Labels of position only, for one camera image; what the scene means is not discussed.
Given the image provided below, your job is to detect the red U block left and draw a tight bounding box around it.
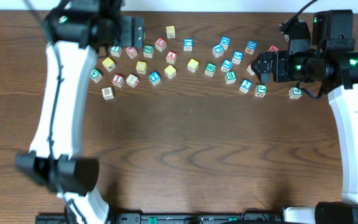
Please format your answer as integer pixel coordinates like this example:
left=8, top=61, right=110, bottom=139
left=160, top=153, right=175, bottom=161
left=155, top=37, right=167, bottom=52

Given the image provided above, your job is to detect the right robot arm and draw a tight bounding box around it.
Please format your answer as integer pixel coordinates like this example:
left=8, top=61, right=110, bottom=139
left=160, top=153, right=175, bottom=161
left=251, top=10, right=358, bottom=223

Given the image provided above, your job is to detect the green Z block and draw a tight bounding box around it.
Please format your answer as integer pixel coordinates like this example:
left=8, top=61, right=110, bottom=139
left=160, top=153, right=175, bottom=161
left=143, top=45, right=154, bottom=58

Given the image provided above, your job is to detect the green B block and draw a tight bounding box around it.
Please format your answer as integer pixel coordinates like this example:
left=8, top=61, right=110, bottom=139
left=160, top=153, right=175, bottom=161
left=224, top=71, right=237, bottom=84

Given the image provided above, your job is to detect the blue T block right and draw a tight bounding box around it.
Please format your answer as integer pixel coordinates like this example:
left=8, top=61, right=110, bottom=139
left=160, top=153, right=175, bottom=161
left=221, top=59, right=233, bottom=72

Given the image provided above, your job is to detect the green 4 block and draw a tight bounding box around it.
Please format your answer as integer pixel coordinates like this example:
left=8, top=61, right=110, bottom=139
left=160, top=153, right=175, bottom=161
left=289, top=87, right=303, bottom=100

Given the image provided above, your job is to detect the plain wooden picture block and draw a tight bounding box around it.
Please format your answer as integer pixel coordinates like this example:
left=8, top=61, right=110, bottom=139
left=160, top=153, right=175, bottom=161
left=102, top=87, right=114, bottom=100

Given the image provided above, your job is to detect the green 7 block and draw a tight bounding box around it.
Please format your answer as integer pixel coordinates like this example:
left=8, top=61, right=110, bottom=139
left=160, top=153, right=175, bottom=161
left=110, top=46, right=122, bottom=57

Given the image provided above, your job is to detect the blue D block left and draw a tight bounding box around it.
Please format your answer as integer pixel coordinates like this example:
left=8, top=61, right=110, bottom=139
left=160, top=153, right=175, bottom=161
left=219, top=36, right=231, bottom=50

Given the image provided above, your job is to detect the red I block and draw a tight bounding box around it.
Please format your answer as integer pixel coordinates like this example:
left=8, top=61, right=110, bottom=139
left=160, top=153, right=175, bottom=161
left=111, top=74, right=125, bottom=88

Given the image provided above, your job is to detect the blue t block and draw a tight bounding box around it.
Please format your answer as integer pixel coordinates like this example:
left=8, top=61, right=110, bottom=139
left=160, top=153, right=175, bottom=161
left=221, top=59, right=233, bottom=72
left=148, top=71, right=161, bottom=86

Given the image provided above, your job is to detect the blue d block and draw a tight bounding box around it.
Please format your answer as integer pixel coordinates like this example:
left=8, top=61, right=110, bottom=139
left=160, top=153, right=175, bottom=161
left=219, top=36, right=231, bottom=50
left=245, top=40, right=257, bottom=55

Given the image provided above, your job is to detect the green R block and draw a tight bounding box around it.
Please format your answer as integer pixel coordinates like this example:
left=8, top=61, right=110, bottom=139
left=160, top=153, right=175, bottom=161
left=204, top=62, right=217, bottom=77

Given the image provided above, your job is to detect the blue 5 block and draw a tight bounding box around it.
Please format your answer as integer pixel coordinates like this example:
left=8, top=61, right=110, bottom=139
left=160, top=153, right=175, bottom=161
left=232, top=51, right=244, bottom=64

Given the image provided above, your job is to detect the yellow block centre left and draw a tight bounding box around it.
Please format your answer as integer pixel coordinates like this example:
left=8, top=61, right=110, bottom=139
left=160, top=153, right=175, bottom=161
left=164, top=65, right=177, bottom=79

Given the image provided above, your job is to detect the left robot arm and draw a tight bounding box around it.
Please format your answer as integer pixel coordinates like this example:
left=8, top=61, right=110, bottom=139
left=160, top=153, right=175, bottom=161
left=15, top=0, right=144, bottom=223

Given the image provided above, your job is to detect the yellow block top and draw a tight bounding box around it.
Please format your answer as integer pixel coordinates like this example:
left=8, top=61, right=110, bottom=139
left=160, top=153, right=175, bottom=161
left=166, top=26, right=176, bottom=39

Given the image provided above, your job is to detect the blue P block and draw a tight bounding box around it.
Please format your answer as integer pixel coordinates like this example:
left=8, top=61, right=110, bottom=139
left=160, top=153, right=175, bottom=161
left=213, top=44, right=224, bottom=58

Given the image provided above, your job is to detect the plain wooden red block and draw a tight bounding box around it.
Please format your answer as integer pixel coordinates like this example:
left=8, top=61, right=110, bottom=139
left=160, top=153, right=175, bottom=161
left=126, top=74, right=139, bottom=88

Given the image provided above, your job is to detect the blue D block right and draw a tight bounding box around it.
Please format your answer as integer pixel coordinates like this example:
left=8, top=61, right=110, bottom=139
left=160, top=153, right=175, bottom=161
left=245, top=40, right=257, bottom=55

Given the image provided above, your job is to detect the red M block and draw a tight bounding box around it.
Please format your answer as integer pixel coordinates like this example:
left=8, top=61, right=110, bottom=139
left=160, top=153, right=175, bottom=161
left=268, top=45, right=279, bottom=52

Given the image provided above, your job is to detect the green V block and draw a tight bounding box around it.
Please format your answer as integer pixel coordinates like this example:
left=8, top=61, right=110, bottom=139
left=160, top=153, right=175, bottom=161
left=90, top=68, right=103, bottom=83

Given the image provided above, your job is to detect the red U block right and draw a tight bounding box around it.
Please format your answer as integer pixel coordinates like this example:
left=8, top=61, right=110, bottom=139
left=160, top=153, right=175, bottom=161
left=247, top=65, right=255, bottom=75

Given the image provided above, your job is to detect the red E block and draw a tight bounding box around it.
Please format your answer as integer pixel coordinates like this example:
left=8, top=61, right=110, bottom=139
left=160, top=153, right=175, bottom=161
left=125, top=47, right=138, bottom=58

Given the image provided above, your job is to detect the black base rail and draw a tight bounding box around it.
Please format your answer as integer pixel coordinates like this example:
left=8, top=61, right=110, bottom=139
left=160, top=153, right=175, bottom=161
left=35, top=212, right=285, bottom=224

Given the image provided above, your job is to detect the red A block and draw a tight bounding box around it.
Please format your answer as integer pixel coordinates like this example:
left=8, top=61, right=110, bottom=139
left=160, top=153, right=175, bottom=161
left=166, top=50, right=178, bottom=65

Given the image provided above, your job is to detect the blue T block left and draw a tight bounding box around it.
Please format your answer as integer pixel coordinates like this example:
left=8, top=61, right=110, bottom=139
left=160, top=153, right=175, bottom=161
left=148, top=71, right=161, bottom=86

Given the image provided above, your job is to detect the blue 2 block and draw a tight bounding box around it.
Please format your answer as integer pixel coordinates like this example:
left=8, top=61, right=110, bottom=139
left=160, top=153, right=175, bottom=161
left=239, top=79, right=252, bottom=93

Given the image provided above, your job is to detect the green J block right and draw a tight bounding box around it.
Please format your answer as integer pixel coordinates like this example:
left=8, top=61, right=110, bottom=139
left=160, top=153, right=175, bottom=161
left=255, top=84, right=267, bottom=97

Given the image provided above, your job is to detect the red u block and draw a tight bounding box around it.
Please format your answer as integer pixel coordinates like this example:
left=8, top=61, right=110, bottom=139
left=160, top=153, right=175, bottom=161
left=155, top=37, right=167, bottom=52
left=247, top=65, right=255, bottom=75

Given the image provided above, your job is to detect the yellow block left middle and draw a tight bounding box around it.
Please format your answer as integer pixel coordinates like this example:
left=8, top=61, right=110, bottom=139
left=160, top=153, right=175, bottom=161
left=136, top=61, right=147, bottom=74

